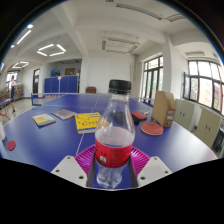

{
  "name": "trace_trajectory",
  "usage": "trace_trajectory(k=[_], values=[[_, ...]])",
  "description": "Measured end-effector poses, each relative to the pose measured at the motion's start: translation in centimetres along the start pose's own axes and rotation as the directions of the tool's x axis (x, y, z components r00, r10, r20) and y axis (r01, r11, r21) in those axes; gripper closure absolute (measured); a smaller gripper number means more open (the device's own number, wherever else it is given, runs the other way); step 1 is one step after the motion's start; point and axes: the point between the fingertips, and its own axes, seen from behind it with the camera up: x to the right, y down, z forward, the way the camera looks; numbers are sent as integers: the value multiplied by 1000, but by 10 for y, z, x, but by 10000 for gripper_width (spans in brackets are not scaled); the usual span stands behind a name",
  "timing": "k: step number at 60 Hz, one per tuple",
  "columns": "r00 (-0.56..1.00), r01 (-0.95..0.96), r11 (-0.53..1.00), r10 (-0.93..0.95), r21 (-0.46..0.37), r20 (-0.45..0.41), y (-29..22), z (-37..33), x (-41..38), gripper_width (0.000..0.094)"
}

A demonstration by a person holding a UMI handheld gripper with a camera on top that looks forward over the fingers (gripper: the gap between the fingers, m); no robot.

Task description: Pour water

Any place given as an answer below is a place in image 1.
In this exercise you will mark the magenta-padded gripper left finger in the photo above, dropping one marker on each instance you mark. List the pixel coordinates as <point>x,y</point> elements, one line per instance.
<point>83,160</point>

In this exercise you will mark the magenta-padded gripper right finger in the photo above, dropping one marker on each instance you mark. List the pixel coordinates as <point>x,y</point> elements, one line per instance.
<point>140,160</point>

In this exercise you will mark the clear red-labelled water bottle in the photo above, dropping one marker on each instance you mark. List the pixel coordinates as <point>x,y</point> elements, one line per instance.
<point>115,150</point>

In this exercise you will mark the red table tennis paddle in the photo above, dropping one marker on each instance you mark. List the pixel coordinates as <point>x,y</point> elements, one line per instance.
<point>152,128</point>
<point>140,115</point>

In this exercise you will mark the thick yellow book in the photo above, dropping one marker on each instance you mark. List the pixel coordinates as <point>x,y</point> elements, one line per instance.
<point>86,123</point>

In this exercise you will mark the black table tennis paddle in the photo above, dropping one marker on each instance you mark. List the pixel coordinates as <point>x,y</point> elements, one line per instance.
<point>135,121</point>

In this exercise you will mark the grey notebook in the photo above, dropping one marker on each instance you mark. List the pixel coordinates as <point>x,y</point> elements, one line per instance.
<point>64,114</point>

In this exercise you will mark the thin yellow and blue book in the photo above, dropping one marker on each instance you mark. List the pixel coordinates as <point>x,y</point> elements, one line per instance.
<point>44,120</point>

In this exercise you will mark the brown cardboard box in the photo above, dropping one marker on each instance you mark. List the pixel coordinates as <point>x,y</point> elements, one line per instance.
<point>162,108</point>

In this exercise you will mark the white cabinet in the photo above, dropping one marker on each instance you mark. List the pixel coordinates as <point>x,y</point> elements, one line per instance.
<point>207,127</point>
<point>184,115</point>

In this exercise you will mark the brown armchair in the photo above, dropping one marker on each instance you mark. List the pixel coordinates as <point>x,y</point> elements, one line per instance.
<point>90,90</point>

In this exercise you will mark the folded blue tennis tables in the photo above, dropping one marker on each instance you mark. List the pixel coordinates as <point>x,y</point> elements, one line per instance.
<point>61,84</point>

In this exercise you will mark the tall black-framed window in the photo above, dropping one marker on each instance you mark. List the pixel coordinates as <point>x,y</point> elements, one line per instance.
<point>152,78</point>

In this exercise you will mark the white cup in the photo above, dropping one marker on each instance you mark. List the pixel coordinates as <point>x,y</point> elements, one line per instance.
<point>2,130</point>

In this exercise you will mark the dark door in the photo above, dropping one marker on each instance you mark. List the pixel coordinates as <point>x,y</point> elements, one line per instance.
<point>36,81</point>

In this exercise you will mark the wide black-framed window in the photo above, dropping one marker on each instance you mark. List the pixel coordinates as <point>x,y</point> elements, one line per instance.
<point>205,88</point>

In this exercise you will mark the red-legged blue tennis table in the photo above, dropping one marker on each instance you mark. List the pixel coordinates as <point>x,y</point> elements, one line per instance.
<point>4,104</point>

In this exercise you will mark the distant bright window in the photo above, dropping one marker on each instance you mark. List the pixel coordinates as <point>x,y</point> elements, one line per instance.
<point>10,76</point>

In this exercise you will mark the ceiling lights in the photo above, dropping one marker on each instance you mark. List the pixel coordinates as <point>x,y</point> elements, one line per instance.
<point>24,37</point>

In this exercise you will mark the framed wall picture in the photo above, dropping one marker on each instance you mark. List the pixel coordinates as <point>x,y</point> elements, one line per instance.
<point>70,71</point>

